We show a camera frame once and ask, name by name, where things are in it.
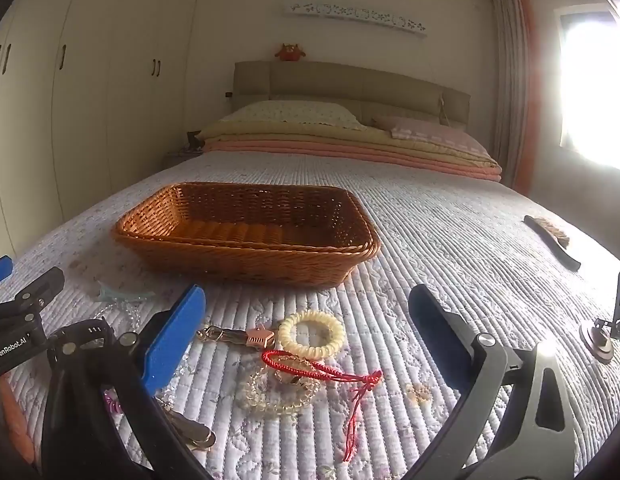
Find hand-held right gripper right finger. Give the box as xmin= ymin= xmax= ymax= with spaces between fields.
xmin=407 ymin=284 xmax=576 ymax=480

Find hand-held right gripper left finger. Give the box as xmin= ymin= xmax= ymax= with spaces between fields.
xmin=42 ymin=284 xmax=213 ymax=480

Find clear crystal bracelet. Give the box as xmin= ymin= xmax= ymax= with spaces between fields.
xmin=92 ymin=302 xmax=145 ymax=336

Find black wrist watch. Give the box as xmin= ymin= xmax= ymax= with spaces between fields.
xmin=54 ymin=319 xmax=115 ymax=348

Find light blue hair clip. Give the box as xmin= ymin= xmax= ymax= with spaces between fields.
xmin=94 ymin=280 xmax=155 ymax=306

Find pink star keychain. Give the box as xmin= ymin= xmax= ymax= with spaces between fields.
xmin=197 ymin=325 xmax=277 ymax=352

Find gold metal hair clip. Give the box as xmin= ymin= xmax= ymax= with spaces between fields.
xmin=162 ymin=405 xmax=218 ymax=453

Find brown wicker basket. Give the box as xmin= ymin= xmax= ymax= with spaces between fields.
xmin=114 ymin=181 xmax=381 ymax=289

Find red braided cord bracelet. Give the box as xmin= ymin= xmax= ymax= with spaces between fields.
xmin=261 ymin=349 xmax=384 ymax=463

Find cream beaded bracelet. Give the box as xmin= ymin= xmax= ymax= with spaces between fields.
xmin=277 ymin=310 xmax=347 ymax=361

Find clear bead bracelet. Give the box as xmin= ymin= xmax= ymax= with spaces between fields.
xmin=235 ymin=360 xmax=321 ymax=417

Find person's left forearm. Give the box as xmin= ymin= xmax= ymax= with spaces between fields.
xmin=0 ymin=372 xmax=38 ymax=463

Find floral quilted bedspread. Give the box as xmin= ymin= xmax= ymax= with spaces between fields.
xmin=0 ymin=152 xmax=620 ymax=480

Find grey nightstand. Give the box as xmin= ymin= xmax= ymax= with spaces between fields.
xmin=162 ymin=150 xmax=205 ymax=171

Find pink checked pillow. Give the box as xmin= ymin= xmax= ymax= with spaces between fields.
xmin=372 ymin=115 xmax=491 ymax=157

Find folded salmon blanket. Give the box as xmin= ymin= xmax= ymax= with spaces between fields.
xmin=202 ymin=140 xmax=503 ymax=183

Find white wardrobe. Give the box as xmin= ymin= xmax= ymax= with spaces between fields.
xmin=0 ymin=0 xmax=205 ymax=251

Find folded yellow and pink blankets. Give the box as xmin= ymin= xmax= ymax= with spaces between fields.
xmin=197 ymin=122 xmax=501 ymax=168

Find white floral pillow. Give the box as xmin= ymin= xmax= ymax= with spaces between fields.
xmin=217 ymin=100 xmax=368 ymax=132

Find striped orange curtain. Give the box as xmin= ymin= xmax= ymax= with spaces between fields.
xmin=487 ymin=0 xmax=536 ymax=196

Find beige padded headboard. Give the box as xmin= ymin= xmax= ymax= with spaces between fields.
xmin=233 ymin=60 xmax=472 ymax=128

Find bright window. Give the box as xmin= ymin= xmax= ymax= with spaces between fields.
xmin=555 ymin=5 xmax=620 ymax=171

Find red plush owl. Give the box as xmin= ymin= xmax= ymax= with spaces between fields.
xmin=275 ymin=42 xmax=307 ymax=63

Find black handled brush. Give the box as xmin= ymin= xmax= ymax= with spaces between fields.
xmin=522 ymin=215 xmax=583 ymax=272

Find white patterned wall decoration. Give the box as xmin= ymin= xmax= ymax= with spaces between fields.
xmin=282 ymin=2 xmax=428 ymax=38

